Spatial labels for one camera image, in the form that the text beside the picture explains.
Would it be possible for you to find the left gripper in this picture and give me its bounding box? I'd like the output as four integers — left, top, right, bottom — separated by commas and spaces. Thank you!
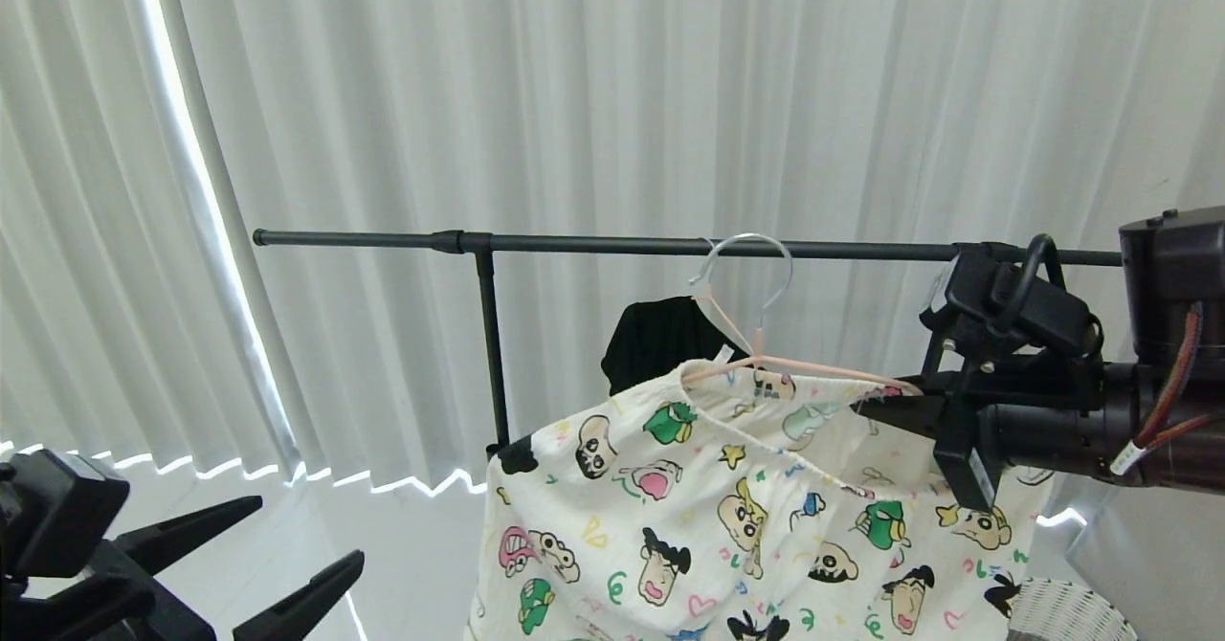
0, 496, 367, 641

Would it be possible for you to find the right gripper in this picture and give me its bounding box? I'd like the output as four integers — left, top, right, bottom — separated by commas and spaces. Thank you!
933, 359, 1140, 513

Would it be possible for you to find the pink clothes hanger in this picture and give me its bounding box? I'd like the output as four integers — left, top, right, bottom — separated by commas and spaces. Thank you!
689, 237, 747, 360
682, 233, 924, 398

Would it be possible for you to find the cream printed garment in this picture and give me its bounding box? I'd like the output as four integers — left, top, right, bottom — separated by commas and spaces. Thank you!
464, 359, 1054, 641

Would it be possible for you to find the black garment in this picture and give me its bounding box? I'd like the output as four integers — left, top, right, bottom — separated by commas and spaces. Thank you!
601, 297, 747, 398

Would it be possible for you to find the white laundry basket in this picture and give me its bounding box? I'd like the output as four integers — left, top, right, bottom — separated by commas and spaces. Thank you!
1005, 578, 1140, 641

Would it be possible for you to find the black clothes rack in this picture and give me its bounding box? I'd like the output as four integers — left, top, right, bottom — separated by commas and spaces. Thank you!
253, 229, 1123, 460

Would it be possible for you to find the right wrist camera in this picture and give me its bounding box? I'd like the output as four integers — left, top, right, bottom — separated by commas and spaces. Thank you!
919, 242, 1103, 379

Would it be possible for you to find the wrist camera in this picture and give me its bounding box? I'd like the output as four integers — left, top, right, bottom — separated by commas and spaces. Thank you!
919, 242, 1103, 379
0, 450, 130, 580

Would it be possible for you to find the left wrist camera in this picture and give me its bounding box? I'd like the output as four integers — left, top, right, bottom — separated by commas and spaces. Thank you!
0, 450, 130, 580

